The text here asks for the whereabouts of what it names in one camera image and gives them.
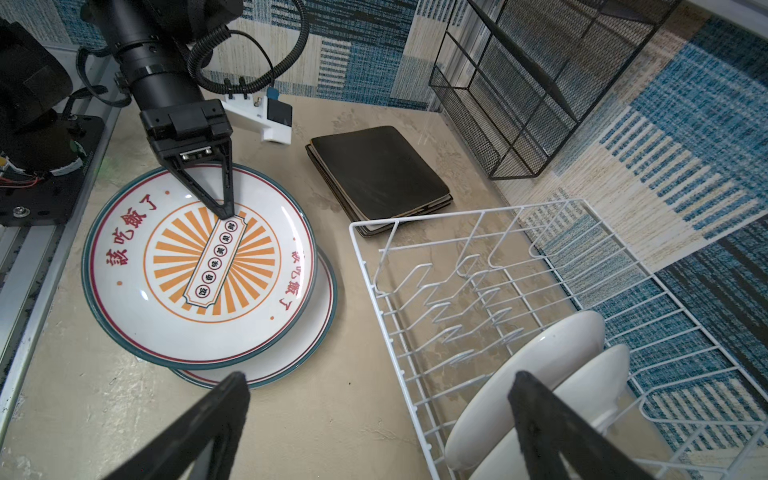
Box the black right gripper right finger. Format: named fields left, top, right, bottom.
left=508, top=371, right=650, bottom=479

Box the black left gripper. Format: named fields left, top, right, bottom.
left=140, top=99, right=235, bottom=219

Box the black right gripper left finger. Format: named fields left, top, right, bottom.
left=107, top=372, right=250, bottom=479

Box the white round printed plate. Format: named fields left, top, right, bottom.
left=170, top=248, right=339, bottom=390

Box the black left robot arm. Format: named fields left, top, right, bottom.
left=81, top=1, right=235, bottom=219

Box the black mesh shelf rack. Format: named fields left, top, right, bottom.
left=429, top=0, right=678, bottom=180

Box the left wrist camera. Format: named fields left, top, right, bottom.
left=222, top=87, right=293, bottom=145

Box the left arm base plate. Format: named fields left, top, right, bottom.
left=1, top=113, right=105, bottom=227

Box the white wire dish rack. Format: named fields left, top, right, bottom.
left=349, top=200, right=767, bottom=479

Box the aluminium front rail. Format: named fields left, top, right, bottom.
left=0, top=41, right=121, bottom=445

